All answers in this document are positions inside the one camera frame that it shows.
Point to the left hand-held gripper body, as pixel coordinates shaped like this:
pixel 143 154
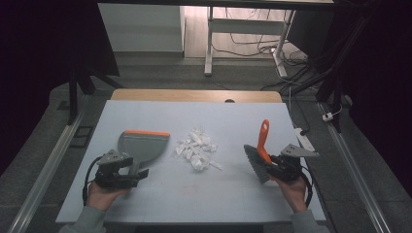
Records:
pixel 111 176

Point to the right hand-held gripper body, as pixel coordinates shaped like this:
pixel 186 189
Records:
pixel 290 168

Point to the grey dustpan with orange edge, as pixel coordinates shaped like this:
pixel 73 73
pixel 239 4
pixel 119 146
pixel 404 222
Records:
pixel 142 147

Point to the pile of white paper scraps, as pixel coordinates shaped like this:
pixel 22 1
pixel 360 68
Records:
pixel 197 150

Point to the person's left hand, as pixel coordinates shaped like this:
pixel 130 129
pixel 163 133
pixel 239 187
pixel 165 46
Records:
pixel 102 197

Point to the person's right hand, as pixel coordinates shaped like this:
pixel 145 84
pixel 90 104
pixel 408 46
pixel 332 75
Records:
pixel 293 192

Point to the white power strip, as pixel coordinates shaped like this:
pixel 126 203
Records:
pixel 306 142

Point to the pale blue table mat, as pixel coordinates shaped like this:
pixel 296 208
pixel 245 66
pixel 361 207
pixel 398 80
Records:
pixel 194 197

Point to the small white adapter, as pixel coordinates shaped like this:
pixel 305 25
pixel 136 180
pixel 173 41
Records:
pixel 327 116

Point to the black metal stand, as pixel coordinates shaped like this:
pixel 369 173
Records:
pixel 336 81
pixel 73 97

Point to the dark curtain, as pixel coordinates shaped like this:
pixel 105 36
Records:
pixel 32 64
pixel 385 81

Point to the white cabinet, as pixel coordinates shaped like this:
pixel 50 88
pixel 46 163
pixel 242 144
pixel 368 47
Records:
pixel 139 29

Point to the aluminium floor rail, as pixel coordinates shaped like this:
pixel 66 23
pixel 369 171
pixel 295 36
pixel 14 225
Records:
pixel 48 168
pixel 354 171

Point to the white desk frame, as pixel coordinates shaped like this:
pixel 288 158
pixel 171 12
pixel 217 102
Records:
pixel 246 26

